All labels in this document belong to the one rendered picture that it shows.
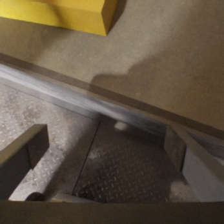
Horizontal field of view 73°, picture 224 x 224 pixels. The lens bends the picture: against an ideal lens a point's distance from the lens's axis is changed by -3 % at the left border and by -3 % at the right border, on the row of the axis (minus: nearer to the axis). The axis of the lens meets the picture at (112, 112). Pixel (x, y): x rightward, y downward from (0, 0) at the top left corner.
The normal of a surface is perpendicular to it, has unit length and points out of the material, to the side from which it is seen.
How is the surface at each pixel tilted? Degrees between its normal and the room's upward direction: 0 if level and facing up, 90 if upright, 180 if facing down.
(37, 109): 0
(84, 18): 90
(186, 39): 0
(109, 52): 0
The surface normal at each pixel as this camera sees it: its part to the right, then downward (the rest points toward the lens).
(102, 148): -0.10, -0.11
